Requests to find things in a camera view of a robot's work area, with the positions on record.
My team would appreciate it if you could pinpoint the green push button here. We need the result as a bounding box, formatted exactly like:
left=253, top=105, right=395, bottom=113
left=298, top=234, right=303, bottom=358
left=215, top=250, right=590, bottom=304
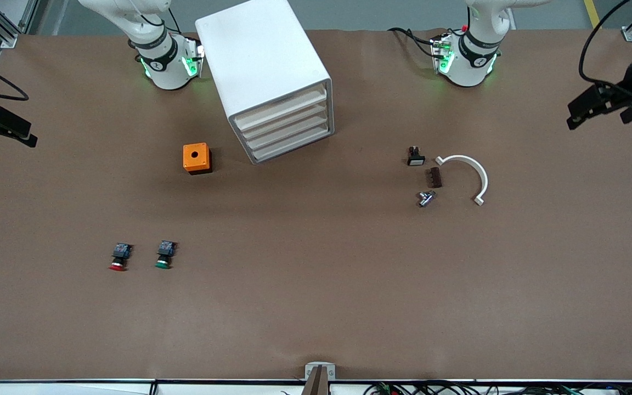
left=155, top=240, right=177, bottom=269

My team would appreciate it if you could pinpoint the white drawer cabinet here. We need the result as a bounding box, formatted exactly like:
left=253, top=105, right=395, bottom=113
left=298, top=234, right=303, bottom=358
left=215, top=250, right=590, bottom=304
left=195, top=0, right=336, bottom=165

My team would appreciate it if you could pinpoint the grey metal bracket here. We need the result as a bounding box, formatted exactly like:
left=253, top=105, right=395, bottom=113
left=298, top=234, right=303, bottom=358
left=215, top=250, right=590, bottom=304
left=304, top=362, right=336, bottom=395

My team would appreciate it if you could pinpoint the red push button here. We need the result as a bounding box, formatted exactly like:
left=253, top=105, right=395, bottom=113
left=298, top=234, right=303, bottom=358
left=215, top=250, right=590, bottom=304
left=109, top=243, right=133, bottom=272

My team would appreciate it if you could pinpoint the white plastic drawer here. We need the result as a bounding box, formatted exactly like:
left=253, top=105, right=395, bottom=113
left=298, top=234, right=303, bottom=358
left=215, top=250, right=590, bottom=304
left=233, top=85, right=329, bottom=131
left=249, top=125, right=333, bottom=163
left=244, top=114, right=331, bottom=153
left=238, top=101, right=330, bottom=142

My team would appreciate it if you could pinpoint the orange box with hole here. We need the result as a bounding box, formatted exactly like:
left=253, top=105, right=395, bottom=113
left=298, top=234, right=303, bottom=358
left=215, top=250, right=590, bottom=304
left=183, top=143, right=212, bottom=175

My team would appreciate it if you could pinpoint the black arm base cable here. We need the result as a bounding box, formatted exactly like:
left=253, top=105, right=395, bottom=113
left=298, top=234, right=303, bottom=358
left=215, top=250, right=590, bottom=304
left=387, top=26, right=438, bottom=58

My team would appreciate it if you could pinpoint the white half ring clamp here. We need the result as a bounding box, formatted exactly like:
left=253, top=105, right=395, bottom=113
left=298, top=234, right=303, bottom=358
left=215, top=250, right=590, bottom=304
left=435, top=155, right=489, bottom=207

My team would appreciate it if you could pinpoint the tangled cable bundle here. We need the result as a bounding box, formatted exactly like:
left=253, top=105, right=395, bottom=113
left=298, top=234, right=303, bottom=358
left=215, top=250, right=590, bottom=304
left=363, top=381, right=632, bottom=395

